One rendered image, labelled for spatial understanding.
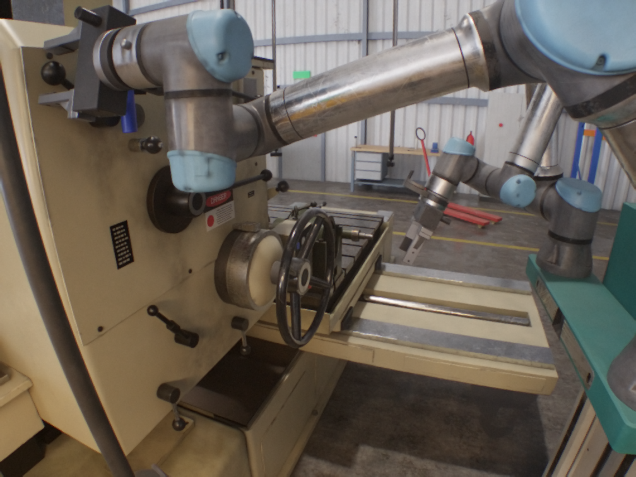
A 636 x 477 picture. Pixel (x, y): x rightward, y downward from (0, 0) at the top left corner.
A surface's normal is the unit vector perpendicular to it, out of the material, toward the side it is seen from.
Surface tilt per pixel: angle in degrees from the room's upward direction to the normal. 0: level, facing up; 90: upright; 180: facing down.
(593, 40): 84
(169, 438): 0
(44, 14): 90
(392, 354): 90
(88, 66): 76
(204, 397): 0
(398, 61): 67
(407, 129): 90
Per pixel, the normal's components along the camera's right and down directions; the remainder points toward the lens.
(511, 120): -0.35, 0.32
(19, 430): 0.94, 0.12
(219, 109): 0.80, 0.20
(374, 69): -0.40, -0.09
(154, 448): 0.00, -0.94
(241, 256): -0.26, -0.39
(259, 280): 0.64, 0.24
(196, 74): 0.28, 0.32
